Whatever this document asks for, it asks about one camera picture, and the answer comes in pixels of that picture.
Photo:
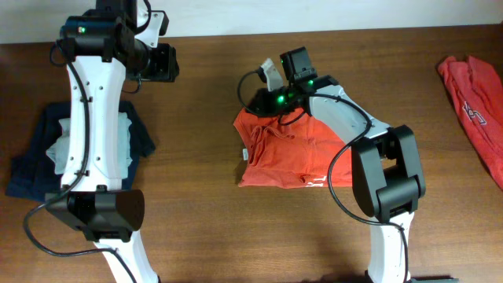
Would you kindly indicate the red printed t-shirt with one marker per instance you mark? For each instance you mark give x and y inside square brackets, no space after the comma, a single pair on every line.
[475,89]

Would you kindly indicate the folded navy blue garment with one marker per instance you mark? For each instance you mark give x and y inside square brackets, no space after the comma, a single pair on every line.
[32,174]

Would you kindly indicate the orange t-shirt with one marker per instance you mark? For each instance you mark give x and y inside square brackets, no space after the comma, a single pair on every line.
[294,156]

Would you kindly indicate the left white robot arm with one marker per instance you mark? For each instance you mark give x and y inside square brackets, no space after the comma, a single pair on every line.
[109,44]

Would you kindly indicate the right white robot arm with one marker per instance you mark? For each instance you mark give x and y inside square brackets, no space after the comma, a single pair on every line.
[387,176]

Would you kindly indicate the folded grey garment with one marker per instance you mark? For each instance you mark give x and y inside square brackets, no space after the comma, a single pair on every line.
[58,152]

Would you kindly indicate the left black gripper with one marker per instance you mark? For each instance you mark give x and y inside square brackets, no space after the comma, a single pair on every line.
[169,68]

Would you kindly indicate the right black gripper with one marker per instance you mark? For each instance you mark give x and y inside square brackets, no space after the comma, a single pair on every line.
[266,107]

